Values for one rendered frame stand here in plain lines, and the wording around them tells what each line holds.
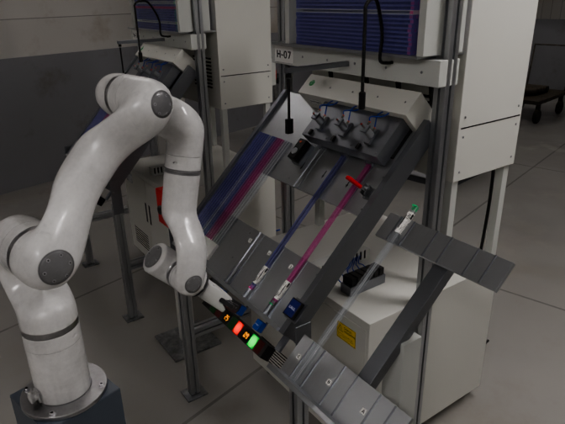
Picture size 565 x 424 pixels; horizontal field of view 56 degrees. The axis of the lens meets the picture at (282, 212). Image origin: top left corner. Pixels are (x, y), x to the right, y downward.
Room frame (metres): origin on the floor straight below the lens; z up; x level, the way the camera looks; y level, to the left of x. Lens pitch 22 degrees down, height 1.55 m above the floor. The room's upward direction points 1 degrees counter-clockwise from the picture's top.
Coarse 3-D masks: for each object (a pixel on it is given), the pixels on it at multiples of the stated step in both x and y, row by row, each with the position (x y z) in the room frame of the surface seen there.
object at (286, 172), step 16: (304, 112) 1.86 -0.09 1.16; (272, 128) 1.90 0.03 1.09; (304, 128) 1.79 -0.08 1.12; (288, 160) 1.71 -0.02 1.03; (320, 160) 1.61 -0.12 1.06; (336, 160) 1.57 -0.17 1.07; (352, 160) 1.53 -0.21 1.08; (272, 176) 1.70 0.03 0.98; (288, 176) 1.65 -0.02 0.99; (304, 176) 1.60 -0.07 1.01; (320, 176) 1.56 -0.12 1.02; (336, 176) 1.52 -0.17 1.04; (352, 176) 1.48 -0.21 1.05; (368, 176) 1.44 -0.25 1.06; (384, 176) 1.40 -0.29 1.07; (304, 192) 1.55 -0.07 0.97; (336, 192) 1.47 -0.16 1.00; (352, 208) 1.38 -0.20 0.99
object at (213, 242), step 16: (256, 144) 1.87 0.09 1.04; (272, 144) 1.81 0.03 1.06; (288, 144) 1.76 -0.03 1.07; (240, 160) 1.86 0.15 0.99; (256, 160) 1.80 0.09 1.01; (272, 160) 1.74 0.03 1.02; (240, 176) 1.79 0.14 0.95; (256, 176) 1.73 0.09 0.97; (224, 192) 1.77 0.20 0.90; (240, 192) 1.72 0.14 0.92; (256, 192) 1.68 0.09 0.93; (208, 208) 1.76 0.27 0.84; (224, 208) 1.70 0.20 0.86; (240, 208) 1.65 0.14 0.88; (208, 224) 1.69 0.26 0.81; (224, 224) 1.64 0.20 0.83; (208, 240) 1.63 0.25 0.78; (208, 256) 1.57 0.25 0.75
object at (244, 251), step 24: (240, 240) 1.55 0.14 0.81; (264, 240) 1.49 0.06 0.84; (216, 264) 1.53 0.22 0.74; (240, 264) 1.46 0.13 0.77; (264, 264) 1.41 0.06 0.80; (288, 264) 1.35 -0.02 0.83; (312, 264) 1.30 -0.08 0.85; (240, 288) 1.39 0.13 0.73; (264, 288) 1.34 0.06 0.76; (288, 288) 1.28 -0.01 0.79; (264, 312) 1.26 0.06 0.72
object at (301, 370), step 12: (396, 240) 1.14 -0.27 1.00; (384, 252) 1.12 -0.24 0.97; (372, 264) 1.11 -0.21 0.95; (360, 288) 1.08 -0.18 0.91; (348, 300) 1.07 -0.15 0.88; (336, 324) 1.04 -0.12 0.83; (324, 336) 1.03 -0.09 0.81; (312, 348) 1.01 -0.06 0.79; (312, 360) 1.00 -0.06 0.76; (300, 372) 0.98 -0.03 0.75
